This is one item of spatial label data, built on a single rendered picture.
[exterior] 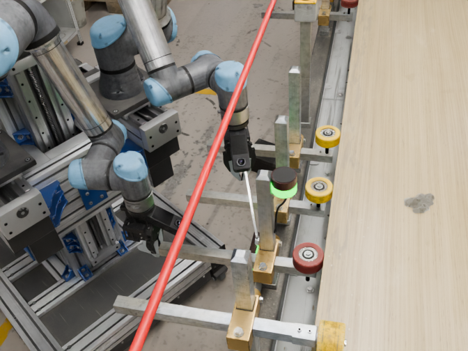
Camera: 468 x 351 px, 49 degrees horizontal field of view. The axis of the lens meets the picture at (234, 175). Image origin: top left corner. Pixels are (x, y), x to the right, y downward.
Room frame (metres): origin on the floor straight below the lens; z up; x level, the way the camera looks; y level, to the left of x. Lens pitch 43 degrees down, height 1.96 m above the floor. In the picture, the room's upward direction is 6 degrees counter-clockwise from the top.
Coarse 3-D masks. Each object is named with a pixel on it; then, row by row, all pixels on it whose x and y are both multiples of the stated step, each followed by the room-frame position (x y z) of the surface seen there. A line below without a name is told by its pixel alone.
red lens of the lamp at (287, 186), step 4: (276, 168) 0.90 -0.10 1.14; (272, 172) 0.89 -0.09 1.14; (296, 176) 0.87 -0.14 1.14; (272, 180) 0.87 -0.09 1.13; (292, 180) 0.86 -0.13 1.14; (296, 180) 0.86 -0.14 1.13; (272, 184) 0.87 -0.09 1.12; (276, 184) 0.86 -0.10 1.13; (280, 184) 0.85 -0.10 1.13; (284, 184) 0.85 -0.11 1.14; (288, 184) 0.85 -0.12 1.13; (292, 184) 0.85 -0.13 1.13; (296, 184) 0.86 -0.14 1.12; (276, 188) 0.86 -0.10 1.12; (280, 188) 0.85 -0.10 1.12; (284, 188) 0.85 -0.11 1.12; (288, 188) 0.85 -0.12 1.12
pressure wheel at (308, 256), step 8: (296, 248) 0.84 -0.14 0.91; (304, 248) 0.84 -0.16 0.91; (312, 248) 0.84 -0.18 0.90; (320, 248) 0.83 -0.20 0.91; (296, 256) 0.82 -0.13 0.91; (304, 256) 0.82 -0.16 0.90; (312, 256) 0.81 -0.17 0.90; (320, 256) 0.81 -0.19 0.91; (296, 264) 0.80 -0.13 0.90; (304, 264) 0.79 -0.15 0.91; (312, 264) 0.79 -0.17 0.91; (320, 264) 0.79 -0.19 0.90; (304, 272) 0.78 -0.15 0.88; (312, 272) 0.78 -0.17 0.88
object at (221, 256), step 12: (168, 252) 0.92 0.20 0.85; (180, 252) 0.91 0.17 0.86; (192, 252) 0.91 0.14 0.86; (204, 252) 0.90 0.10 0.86; (216, 252) 0.90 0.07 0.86; (228, 252) 0.89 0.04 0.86; (228, 264) 0.87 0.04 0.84; (252, 264) 0.85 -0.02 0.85; (276, 264) 0.83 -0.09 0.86; (288, 264) 0.83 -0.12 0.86; (312, 276) 0.80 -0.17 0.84
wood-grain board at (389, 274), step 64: (384, 0) 2.19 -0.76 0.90; (448, 0) 2.12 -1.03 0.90; (384, 64) 1.67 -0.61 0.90; (448, 64) 1.62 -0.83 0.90; (384, 128) 1.29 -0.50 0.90; (448, 128) 1.26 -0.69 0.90; (384, 192) 1.01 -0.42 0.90; (448, 192) 0.98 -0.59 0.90; (384, 256) 0.79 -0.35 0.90; (448, 256) 0.77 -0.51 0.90; (384, 320) 0.61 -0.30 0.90; (448, 320) 0.60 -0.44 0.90
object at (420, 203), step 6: (408, 198) 0.97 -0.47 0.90; (414, 198) 0.95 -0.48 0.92; (420, 198) 0.97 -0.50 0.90; (426, 198) 0.95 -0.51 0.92; (432, 198) 0.96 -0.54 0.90; (408, 204) 0.95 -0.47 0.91; (414, 204) 0.95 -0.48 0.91; (420, 204) 0.94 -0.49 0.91; (426, 204) 0.94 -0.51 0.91; (432, 204) 0.94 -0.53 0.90; (414, 210) 0.92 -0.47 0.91; (420, 210) 0.92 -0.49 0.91; (426, 210) 0.92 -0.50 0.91
